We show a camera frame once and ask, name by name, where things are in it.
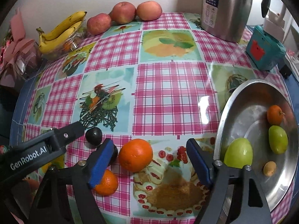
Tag orange tangerine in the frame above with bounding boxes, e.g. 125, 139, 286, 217
266, 105, 285, 126
118, 139, 153, 173
94, 169, 119, 196

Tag dark plum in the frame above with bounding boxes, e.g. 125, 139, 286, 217
85, 127, 102, 146
108, 145, 119, 166

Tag green guava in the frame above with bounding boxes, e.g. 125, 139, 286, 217
269, 125, 288, 154
224, 138, 253, 169

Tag blue quilted table cover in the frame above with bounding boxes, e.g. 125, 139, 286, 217
10, 59, 48, 146

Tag glass mug with logo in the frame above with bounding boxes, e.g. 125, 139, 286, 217
0, 145, 10, 155

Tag large steel basin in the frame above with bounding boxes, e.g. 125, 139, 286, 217
213, 79, 298, 210

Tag pink paper flower bouquet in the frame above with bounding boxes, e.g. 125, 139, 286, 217
1, 9, 41, 88

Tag checkered fruit-print tablecloth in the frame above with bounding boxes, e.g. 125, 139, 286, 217
18, 13, 288, 223

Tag lower yellow banana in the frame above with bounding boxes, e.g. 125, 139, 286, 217
38, 20, 83, 54

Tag yellow banana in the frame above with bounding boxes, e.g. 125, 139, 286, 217
38, 20, 83, 54
36, 11, 87, 41

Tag clear plastic fruit tray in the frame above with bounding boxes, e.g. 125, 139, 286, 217
42, 26, 88, 61

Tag upper yellow banana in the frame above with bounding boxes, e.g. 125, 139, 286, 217
36, 11, 87, 41

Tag left red apple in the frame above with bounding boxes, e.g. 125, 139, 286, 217
87, 13, 112, 35

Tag red apple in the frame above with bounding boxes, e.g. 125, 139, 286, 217
87, 13, 112, 35
136, 1, 163, 21
110, 1, 136, 25

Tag black power adapter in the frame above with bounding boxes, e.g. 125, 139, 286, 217
278, 62, 292, 79

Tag teal plastic box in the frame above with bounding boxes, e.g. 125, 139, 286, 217
246, 25, 286, 71

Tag middle red apple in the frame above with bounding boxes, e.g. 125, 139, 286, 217
110, 1, 136, 25

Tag right red apple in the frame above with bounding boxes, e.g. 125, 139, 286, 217
136, 1, 163, 21

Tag white power strip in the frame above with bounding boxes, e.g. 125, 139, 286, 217
263, 4, 287, 43

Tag stainless steel thermos jug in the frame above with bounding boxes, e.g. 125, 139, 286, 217
200, 0, 272, 43

